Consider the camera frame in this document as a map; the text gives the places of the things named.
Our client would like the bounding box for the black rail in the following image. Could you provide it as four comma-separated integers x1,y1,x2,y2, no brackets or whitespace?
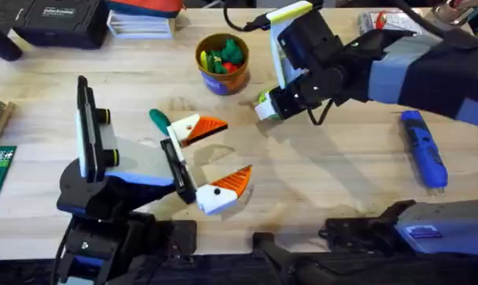
0,253,478,285

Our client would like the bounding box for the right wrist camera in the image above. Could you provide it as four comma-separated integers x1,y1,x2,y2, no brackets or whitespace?
277,10,346,77

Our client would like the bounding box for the left wrist upright plate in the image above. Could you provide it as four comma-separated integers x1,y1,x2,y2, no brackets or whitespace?
74,74,120,184

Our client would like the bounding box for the red blue soft bag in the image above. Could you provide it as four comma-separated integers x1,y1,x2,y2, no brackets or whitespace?
103,0,185,19

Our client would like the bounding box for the green toy vegetable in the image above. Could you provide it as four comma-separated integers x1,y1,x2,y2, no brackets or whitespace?
148,108,172,136

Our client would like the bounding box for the clear packet with red tool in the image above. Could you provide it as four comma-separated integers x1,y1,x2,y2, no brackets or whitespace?
358,9,427,37

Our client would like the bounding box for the right wrist upright plate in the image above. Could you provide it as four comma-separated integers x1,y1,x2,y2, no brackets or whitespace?
267,0,316,90

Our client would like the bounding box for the blue electric screwdriver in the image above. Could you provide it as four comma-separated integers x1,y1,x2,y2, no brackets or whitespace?
398,109,450,196

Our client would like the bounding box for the wrist upright plate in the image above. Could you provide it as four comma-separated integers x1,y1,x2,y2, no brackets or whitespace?
267,0,316,90
74,74,120,184

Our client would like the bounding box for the brown tub with toys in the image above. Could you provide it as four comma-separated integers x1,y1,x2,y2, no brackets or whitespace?
195,32,251,97

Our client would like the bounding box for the dark block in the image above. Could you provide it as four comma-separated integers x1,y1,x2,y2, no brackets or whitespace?
0,18,25,63

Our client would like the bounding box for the black case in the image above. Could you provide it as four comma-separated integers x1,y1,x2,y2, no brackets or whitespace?
12,0,110,51

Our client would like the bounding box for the black cable loop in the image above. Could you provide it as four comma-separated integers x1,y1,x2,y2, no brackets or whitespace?
305,97,336,127

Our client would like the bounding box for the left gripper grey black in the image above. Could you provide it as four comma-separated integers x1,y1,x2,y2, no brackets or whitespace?
56,113,253,221

